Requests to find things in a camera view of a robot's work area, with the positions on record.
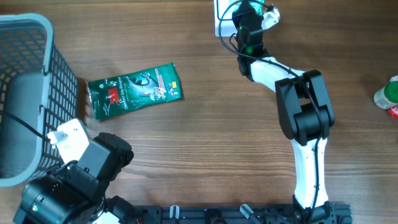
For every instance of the green snack bag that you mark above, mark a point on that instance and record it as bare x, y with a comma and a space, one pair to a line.
122, 94

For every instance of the small jar green lid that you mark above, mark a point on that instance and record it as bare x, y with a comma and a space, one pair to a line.
386, 97

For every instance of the red snack sachet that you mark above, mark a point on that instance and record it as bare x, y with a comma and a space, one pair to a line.
393, 111

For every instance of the pink white tissue pack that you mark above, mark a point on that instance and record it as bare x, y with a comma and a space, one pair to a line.
394, 78

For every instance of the light blue tissue pack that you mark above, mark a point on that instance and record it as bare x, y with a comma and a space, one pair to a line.
258, 6

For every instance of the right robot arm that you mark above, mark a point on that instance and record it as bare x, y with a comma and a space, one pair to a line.
303, 105

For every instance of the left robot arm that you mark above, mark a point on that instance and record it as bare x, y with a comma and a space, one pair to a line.
75, 192

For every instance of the white barcode scanner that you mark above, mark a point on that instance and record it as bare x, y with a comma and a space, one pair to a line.
224, 25

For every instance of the grey plastic shopping basket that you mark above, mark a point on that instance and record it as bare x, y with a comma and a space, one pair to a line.
39, 92

